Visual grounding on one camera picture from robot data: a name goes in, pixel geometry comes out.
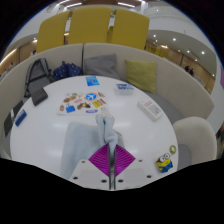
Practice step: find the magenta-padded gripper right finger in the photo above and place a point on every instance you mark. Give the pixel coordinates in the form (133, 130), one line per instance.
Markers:
(123, 160)

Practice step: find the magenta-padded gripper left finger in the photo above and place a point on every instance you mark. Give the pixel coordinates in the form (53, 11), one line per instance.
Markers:
(100, 160)

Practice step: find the light blue towel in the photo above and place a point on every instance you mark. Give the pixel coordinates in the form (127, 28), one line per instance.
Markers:
(80, 140)

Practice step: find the yellow and blue toy figure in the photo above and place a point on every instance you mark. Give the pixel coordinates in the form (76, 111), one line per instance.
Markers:
(164, 163)

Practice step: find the white flat box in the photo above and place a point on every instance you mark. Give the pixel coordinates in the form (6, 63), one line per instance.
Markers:
(150, 110)

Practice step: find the colourful sticker sheet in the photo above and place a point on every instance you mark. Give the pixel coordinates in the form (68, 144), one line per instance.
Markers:
(81, 103)

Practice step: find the small clear box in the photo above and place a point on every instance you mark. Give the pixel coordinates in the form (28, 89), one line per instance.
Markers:
(124, 88)

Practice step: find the white round armchair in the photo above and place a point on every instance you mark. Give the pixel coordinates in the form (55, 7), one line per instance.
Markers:
(196, 136)

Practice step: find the blue card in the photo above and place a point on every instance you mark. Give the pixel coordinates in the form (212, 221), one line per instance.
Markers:
(92, 81)

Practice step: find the yellow-green cushion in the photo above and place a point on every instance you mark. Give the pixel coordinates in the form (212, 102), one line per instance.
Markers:
(141, 75)

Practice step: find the dark brown wallet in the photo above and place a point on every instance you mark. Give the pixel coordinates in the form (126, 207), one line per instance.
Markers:
(39, 96)

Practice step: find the blue rectangular box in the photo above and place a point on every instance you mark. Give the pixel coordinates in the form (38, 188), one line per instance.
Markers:
(20, 117)

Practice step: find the curved beige sofa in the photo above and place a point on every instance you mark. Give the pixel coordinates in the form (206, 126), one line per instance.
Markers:
(180, 86)

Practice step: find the grey cushion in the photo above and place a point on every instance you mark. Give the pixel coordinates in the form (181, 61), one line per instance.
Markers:
(100, 66)

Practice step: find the navy patterned bag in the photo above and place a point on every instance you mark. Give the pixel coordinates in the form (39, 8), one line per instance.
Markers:
(68, 70)

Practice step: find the grey backpack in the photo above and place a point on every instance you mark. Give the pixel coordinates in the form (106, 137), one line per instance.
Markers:
(38, 75)

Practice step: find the person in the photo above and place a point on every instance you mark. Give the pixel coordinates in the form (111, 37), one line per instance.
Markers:
(191, 71)
(186, 69)

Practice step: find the yellow partition panel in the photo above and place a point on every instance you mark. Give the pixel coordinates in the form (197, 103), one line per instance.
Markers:
(52, 31)
(90, 25)
(131, 29)

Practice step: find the ceiling lights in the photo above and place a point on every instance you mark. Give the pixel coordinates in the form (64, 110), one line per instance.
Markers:
(73, 4)

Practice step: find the purple wall panel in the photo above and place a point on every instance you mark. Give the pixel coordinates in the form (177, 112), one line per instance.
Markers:
(222, 78)

